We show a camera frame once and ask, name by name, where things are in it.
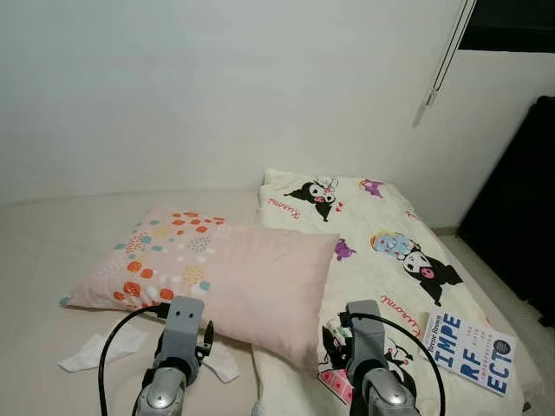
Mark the bed mattress with beige sheet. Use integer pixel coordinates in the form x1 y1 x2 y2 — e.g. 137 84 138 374
0 186 547 416

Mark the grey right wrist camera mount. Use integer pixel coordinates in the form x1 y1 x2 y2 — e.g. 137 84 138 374
345 300 388 374

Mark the tall black furniture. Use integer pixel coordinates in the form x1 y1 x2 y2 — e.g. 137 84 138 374
457 95 555 328

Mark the pink pillow with dots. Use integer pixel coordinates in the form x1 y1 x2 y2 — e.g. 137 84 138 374
59 205 341 375

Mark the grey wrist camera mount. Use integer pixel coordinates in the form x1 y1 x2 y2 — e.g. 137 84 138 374
154 296 206 369
345 300 388 374

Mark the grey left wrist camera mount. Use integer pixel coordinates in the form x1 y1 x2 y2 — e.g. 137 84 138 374
154 296 206 369

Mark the white window blind wand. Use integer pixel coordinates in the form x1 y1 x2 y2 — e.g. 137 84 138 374
423 0 478 107

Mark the cream cartoon print blanket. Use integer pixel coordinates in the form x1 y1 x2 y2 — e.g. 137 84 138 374
251 168 545 416

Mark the white book with blue letters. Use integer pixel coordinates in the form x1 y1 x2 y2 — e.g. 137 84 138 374
423 309 518 398

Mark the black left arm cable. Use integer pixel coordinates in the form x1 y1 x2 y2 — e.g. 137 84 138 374
97 302 172 416

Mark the dark window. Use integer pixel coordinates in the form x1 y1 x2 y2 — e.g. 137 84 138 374
458 0 555 55

